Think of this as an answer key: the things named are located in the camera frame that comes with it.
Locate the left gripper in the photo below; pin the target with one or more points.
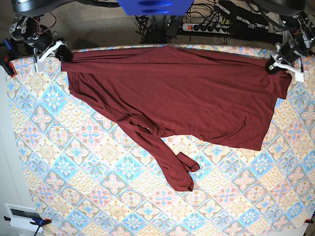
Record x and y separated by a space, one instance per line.
284 58

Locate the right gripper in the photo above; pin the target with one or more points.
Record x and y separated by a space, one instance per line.
63 53

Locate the maroon t-shirt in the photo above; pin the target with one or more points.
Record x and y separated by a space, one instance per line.
153 93

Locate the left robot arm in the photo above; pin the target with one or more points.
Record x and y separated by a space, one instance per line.
290 16

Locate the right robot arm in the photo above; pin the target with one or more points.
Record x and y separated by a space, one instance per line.
27 29

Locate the patterned tablecloth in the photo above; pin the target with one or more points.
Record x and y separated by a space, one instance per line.
86 175

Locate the orange right clamp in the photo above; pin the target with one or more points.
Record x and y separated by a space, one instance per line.
309 221

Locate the blue orange lower clamp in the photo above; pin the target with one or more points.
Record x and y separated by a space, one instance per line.
37 222

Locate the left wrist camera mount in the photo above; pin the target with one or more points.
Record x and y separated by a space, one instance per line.
298 64

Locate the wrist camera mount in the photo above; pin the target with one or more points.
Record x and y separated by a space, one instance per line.
38 61
298 64

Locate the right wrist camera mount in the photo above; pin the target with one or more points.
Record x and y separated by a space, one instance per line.
38 61

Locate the black power strip red switch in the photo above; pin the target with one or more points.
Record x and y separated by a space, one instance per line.
205 28

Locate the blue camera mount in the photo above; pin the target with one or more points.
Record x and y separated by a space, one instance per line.
155 7

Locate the white wall socket plate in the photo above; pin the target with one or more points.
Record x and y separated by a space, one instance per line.
21 216

